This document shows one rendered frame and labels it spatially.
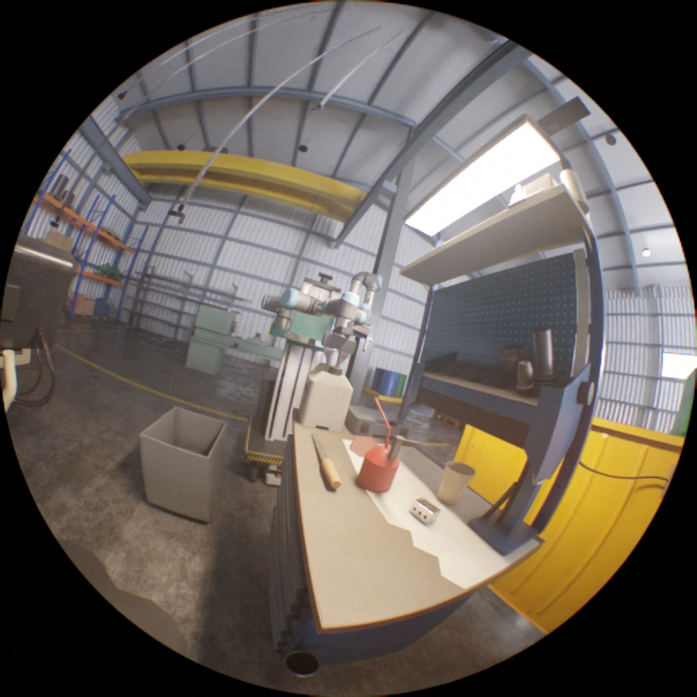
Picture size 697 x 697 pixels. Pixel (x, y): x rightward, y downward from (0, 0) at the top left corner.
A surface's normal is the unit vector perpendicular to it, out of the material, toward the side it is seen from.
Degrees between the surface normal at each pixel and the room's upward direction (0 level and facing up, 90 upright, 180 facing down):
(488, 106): 169
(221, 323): 90
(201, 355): 90
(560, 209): 180
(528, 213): 180
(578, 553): 90
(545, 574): 90
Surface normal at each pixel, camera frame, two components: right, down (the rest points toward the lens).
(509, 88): -0.43, 0.90
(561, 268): -0.94, -0.25
